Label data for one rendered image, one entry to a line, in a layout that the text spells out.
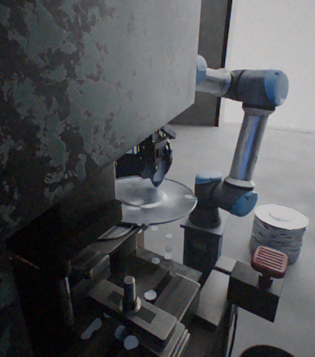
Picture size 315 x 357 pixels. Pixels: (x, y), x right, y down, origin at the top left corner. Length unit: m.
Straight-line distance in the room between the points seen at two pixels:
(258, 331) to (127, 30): 1.36
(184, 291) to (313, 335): 1.05
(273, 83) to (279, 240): 1.02
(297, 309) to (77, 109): 1.51
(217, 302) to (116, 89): 0.51
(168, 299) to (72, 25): 0.46
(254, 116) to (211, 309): 0.65
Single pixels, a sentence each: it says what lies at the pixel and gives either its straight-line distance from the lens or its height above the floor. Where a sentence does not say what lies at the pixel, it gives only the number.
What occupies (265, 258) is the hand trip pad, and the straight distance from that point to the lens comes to 0.59.
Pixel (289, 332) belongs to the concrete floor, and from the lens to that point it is 1.51.
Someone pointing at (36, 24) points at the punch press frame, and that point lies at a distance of 0.20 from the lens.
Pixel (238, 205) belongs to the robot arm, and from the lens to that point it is 1.03.
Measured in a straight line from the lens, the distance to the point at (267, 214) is 1.80.
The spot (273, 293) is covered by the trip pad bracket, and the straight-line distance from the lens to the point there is 0.60.
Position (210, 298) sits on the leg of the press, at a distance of 0.65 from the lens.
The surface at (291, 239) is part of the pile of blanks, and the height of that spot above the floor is 0.18.
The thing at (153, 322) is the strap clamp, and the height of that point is 0.75.
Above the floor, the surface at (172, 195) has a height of 0.78.
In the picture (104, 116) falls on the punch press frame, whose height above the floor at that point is 1.07.
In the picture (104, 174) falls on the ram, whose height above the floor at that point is 0.94.
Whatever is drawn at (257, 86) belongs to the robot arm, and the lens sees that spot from 0.99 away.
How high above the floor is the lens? 1.11
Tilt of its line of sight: 24 degrees down
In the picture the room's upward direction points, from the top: straight up
